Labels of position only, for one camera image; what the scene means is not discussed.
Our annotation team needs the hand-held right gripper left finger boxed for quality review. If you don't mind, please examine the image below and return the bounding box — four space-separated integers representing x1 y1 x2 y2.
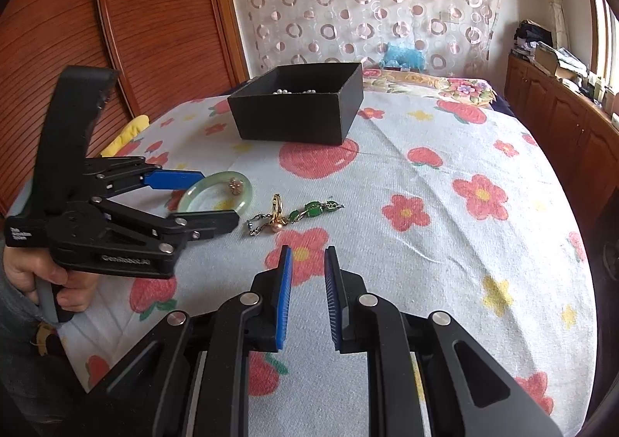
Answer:
72 245 294 437

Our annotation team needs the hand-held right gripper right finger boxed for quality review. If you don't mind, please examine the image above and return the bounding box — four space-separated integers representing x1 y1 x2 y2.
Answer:
324 246 564 437

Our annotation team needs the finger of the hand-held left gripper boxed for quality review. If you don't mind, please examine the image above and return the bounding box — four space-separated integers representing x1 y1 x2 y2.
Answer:
92 198 241 244
84 155 207 200

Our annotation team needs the pale green jade bangle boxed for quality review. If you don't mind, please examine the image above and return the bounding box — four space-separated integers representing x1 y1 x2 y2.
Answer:
178 172 253 213

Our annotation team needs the silver chain with gold bead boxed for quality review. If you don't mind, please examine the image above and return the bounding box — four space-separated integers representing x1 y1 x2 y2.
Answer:
246 212 291 237

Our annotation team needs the black cardboard box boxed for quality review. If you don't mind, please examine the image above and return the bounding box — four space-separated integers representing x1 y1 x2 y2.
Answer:
227 61 364 146

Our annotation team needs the person's left hand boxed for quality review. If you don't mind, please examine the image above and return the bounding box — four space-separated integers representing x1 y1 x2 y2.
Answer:
4 248 98 313

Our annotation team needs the yellow plush toy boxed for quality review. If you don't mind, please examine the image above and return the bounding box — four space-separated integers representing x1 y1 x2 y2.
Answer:
100 114 150 158

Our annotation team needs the brown wooden wardrobe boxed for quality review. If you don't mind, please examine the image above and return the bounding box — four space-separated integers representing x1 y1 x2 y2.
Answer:
0 0 250 215

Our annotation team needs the floral blanket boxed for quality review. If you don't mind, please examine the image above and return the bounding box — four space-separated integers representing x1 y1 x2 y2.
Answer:
360 62 497 109

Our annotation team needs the blue plastic bag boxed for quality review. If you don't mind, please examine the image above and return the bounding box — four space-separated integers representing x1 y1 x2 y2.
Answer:
380 41 426 70

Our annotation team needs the dark blue bed sheet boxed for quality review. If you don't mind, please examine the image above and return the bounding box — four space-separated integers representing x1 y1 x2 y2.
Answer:
486 96 516 118

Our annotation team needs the brown wooden cabinet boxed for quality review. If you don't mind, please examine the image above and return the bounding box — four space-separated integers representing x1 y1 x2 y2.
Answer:
503 53 619 206

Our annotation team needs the dark clothes pile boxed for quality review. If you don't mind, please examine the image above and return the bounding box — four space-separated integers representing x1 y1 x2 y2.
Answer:
513 20 553 59

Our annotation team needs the wooden framed window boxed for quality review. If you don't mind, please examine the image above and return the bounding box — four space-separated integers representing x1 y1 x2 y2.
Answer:
583 0 619 94

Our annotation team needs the green stone bracelet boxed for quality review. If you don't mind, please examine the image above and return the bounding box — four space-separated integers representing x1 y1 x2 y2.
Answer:
285 199 345 224

